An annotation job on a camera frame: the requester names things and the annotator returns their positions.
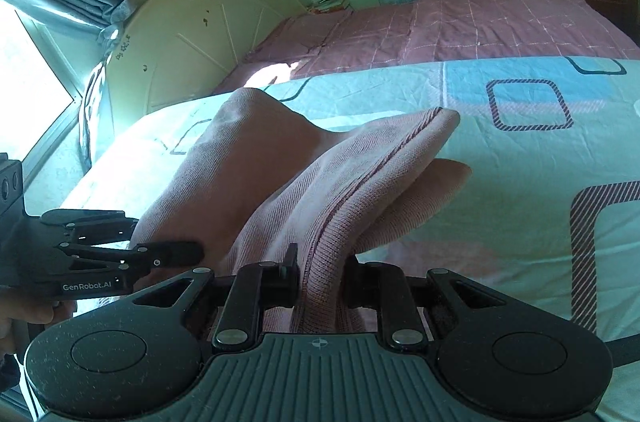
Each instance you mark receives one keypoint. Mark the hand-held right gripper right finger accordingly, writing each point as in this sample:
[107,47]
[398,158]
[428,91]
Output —
[360,284]

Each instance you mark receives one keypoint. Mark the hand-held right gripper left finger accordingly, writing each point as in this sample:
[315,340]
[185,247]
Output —
[291,274]

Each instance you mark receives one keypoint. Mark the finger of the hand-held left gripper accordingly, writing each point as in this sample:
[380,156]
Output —
[170,254]
[100,224]

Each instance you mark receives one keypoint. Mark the pink knit sweater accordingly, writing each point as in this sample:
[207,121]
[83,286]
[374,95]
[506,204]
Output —
[300,182]

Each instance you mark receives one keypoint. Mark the person's left hand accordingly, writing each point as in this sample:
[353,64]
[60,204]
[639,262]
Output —
[25,314]

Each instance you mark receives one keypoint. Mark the blue patterned bed sheet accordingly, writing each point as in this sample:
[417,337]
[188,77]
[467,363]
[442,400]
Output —
[500,202]

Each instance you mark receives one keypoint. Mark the window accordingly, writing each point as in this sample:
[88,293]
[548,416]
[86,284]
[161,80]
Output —
[20,77]

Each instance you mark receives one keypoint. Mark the cream arched headboard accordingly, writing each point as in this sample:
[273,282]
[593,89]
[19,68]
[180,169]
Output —
[200,32]

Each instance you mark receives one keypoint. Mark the pink checked bed cover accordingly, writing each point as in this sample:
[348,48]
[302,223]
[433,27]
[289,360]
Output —
[450,27]

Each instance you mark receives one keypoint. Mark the stack of books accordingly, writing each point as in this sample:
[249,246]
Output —
[327,4]

